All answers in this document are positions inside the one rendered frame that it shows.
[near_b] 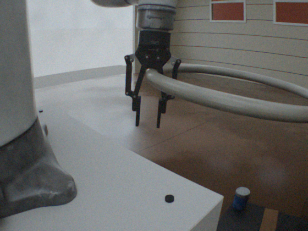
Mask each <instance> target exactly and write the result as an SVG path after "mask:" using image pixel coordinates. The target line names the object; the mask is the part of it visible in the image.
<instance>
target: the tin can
mask: <svg viewBox="0 0 308 231"><path fill-rule="evenodd" d="M249 195H250V190H249V189H247V188H245V187H239V188H237V189H236V194H235V197H234V201H233V207H234V208H235V209H237V210H243V209H245V208H246V205H247V202H248V198H249Z"/></svg>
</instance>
